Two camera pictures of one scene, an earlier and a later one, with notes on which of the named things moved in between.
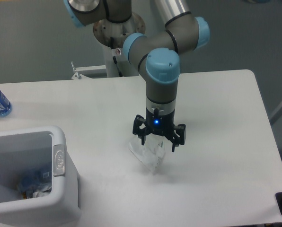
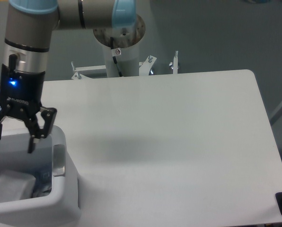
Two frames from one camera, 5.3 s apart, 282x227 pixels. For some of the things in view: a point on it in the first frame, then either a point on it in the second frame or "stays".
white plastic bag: x=151 y=154 → x=12 y=185
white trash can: x=15 y=153 stays
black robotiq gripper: x=161 y=124 → x=23 y=92
